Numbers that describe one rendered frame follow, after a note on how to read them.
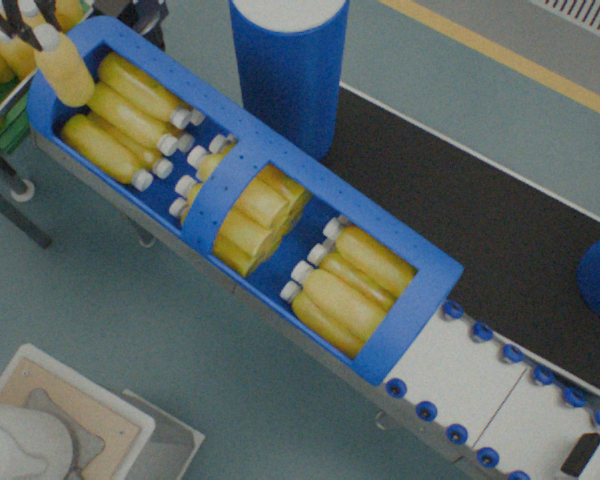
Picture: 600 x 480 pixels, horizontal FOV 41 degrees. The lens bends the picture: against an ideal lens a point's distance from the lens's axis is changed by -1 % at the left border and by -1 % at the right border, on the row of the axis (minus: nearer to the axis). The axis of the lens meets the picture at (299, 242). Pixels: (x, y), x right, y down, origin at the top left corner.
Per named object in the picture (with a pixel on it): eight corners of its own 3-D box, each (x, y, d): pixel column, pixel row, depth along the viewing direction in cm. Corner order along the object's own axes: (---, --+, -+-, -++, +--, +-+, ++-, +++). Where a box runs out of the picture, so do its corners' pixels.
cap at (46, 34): (63, 32, 129) (60, 27, 127) (53, 53, 128) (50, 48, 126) (41, 25, 129) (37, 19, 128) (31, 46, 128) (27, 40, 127)
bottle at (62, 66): (102, 79, 148) (76, 26, 129) (86, 113, 146) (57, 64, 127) (66, 67, 148) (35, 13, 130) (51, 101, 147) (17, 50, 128)
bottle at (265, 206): (293, 201, 154) (216, 145, 157) (286, 199, 147) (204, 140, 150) (272, 232, 155) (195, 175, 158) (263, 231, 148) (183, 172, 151)
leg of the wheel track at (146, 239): (148, 250, 269) (106, 190, 208) (135, 240, 270) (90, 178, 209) (160, 237, 270) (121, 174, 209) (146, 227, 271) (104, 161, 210)
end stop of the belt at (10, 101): (-13, 134, 177) (-18, 129, 175) (-16, 132, 178) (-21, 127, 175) (105, 7, 186) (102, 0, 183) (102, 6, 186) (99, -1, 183)
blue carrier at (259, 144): (371, 391, 164) (382, 385, 136) (53, 148, 177) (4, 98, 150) (451, 282, 169) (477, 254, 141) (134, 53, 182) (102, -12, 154)
